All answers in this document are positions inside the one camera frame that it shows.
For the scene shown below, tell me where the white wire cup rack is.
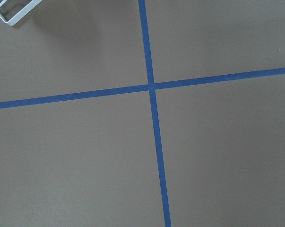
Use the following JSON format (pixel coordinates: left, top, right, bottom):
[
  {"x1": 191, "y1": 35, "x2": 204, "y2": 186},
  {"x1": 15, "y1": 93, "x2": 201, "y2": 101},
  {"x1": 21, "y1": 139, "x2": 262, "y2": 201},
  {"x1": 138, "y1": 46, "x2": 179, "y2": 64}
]
[{"x1": 0, "y1": 0, "x2": 42, "y2": 26}]

